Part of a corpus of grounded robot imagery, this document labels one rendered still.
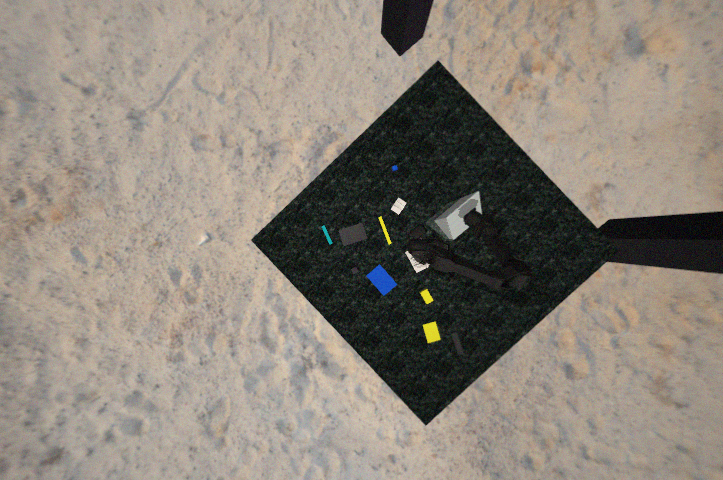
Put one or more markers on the yellow flat plate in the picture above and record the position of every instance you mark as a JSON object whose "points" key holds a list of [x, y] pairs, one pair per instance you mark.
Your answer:
{"points": [[431, 332]]}

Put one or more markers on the blue flat square plate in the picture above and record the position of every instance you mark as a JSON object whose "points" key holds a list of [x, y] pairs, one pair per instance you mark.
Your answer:
{"points": [[381, 279]]}

